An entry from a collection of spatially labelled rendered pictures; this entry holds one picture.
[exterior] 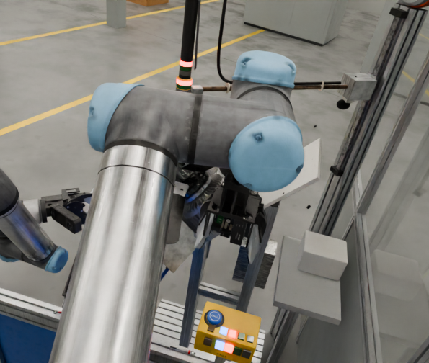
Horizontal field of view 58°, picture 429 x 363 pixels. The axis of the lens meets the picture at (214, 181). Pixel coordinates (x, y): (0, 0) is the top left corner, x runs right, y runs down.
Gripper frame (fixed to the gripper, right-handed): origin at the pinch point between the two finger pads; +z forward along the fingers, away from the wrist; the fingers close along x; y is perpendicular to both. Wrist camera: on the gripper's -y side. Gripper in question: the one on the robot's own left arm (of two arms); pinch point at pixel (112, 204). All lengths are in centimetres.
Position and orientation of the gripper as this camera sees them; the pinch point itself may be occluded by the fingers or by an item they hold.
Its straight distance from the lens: 123.7
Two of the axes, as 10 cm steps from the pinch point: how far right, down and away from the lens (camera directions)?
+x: -1.0, 8.7, 4.9
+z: 9.1, -1.2, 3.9
